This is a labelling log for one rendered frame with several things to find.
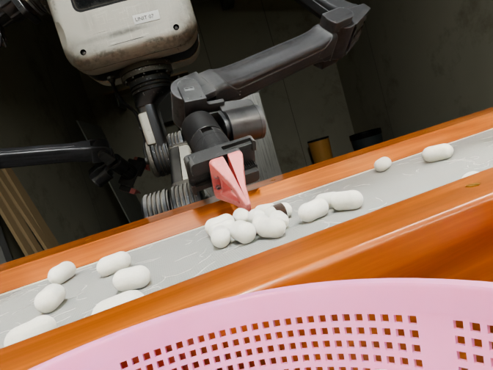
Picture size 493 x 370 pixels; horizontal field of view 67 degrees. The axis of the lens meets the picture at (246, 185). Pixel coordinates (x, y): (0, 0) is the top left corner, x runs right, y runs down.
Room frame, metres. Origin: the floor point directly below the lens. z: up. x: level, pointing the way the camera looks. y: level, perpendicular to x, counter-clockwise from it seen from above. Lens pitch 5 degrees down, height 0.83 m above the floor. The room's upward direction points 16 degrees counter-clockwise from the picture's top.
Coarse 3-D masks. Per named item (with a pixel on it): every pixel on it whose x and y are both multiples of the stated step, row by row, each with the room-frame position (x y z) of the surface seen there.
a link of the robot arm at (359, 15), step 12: (300, 0) 0.93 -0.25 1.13; (312, 0) 0.90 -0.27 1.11; (324, 0) 0.88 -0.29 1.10; (336, 0) 0.88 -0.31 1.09; (312, 12) 0.92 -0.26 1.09; (324, 12) 0.88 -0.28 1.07; (360, 12) 0.82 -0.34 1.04; (348, 24) 0.79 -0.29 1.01; (360, 24) 0.83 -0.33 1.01; (348, 36) 0.80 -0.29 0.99; (336, 48) 0.81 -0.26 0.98; (348, 48) 0.84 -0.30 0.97
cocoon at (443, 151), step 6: (444, 144) 0.49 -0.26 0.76; (426, 150) 0.50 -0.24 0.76; (432, 150) 0.49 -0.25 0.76; (438, 150) 0.49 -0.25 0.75; (444, 150) 0.48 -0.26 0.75; (450, 150) 0.48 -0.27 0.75; (426, 156) 0.50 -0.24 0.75; (432, 156) 0.49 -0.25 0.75; (438, 156) 0.49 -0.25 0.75; (444, 156) 0.48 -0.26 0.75
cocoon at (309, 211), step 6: (318, 198) 0.38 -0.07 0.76; (306, 204) 0.37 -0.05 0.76; (312, 204) 0.37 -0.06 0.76; (318, 204) 0.37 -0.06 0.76; (324, 204) 0.37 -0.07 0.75; (300, 210) 0.37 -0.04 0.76; (306, 210) 0.36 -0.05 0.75; (312, 210) 0.36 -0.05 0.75; (318, 210) 0.36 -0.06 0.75; (324, 210) 0.37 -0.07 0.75; (300, 216) 0.37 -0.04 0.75; (306, 216) 0.36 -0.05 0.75; (312, 216) 0.36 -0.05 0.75; (318, 216) 0.37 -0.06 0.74
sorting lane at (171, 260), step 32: (416, 160) 0.55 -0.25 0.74; (448, 160) 0.48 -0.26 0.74; (480, 160) 0.42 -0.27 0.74; (320, 192) 0.52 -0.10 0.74; (384, 192) 0.40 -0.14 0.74; (416, 192) 0.36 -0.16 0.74; (288, 224) 0.39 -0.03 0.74; (320, 224) 0.35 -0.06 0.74; (160, 256) 0.41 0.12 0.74; (192, 256) 0.37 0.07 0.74; (224, 256) 0.33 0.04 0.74; (32, 288) 0.45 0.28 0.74; (96, 288) 0.36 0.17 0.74; (160, 288) 0.30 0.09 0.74; (0, 320) 0.34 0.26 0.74; (64, 320) 0.29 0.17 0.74
